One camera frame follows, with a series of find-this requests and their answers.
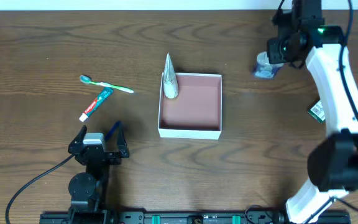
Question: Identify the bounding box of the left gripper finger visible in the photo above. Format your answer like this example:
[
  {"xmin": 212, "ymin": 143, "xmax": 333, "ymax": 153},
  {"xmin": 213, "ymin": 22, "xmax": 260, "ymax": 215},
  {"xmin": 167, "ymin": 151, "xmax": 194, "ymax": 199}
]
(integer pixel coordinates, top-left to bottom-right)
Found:
[
  {"xmin": 70, "ymin": 125, "xmax": 87, "ymax": 146},
  {"xmin": 117, "ymin": 121, "xmax": 127, "ymax": 151}
]

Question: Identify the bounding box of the blue disposable razor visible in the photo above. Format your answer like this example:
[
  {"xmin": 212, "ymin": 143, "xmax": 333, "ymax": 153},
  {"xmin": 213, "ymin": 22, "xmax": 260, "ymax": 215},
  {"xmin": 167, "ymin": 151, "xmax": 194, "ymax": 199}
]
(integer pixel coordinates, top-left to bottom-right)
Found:
[{"xmin": 104, "ymin": 121, "xmax": 121, "ymax": 142}]

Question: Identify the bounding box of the blue clear bottle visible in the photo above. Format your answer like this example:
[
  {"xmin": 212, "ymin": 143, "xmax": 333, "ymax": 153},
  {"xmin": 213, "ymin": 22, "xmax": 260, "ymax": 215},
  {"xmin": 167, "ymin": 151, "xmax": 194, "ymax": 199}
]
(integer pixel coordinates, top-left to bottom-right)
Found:
[{"xmin": 253, "ymin": 52, "xmax": 284, "ymax": 79}]

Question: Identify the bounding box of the Colgate toothpaste tube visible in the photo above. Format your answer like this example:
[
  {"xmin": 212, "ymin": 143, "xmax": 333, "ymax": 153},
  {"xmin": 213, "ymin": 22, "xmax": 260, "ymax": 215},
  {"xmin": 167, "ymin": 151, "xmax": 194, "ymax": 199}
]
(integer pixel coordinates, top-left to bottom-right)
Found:
[{"xmin": 79, "ymin": 87, "xmax": 114, "ymax": 122}]

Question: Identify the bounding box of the green toothbrush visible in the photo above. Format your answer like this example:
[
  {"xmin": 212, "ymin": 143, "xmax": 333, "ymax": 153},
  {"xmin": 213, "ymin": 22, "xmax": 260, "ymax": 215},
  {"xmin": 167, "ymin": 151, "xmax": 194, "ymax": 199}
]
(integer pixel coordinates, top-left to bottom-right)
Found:
[{"xmin": 80, "ymin": 75, "xmax": 134, "ymax": 93}]

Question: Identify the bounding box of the green white soap packet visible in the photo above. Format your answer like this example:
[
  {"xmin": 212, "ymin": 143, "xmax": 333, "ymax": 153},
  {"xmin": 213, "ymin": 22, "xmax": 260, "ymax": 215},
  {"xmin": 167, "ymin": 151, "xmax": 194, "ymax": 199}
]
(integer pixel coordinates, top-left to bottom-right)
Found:
[{"xmin": 308, "ymin": 100, "xmax": 325, "ymax": 123}]

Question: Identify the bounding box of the white cream tube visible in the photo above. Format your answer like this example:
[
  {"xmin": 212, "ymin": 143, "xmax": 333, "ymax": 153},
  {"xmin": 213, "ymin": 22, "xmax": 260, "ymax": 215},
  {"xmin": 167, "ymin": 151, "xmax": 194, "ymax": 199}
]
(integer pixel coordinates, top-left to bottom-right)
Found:
[{"xmin": 162, "ymin": 54, "xmax": 179, "ymax": 99}]

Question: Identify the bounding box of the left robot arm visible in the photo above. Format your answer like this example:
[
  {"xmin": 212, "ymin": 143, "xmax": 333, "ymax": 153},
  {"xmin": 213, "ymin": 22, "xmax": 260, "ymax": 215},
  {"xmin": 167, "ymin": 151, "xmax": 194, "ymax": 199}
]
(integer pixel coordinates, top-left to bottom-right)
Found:
[{"xmin": 68, "ymin": 121, "xmax": 130, "ymax": 223}]

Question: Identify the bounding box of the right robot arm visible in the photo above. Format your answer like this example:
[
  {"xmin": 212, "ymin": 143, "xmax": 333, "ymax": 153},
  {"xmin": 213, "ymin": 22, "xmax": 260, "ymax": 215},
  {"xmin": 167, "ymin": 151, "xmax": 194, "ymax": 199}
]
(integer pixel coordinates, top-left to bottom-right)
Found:
[{"xmin": 267, "ymin": 0, "xmax": 358, "ymax": 223}]

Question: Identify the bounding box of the white box with pink interior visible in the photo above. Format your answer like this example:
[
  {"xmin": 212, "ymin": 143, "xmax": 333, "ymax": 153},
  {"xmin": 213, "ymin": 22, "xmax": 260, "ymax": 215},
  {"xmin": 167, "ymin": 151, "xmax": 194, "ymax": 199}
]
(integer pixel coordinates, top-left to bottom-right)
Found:
[{"xmin": 157, "ymin": 73, "xmax": 223, "ymax": 140}]

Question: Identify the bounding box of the left black cable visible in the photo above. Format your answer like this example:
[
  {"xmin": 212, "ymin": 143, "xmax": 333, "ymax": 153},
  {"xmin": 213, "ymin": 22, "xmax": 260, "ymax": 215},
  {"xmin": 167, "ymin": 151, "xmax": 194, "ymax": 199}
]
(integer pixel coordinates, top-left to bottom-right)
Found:
[{"xmin": 5, "ymin": 154, "xmax": 76, "ymax": 224}]

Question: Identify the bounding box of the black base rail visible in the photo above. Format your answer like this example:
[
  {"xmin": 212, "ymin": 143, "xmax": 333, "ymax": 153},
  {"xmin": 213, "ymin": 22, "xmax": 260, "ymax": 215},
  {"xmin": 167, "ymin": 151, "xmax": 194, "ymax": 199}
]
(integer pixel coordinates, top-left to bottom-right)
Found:
[{"xmin": 39, "ymin": 210, "xmax": 352, "ymax": 224}]

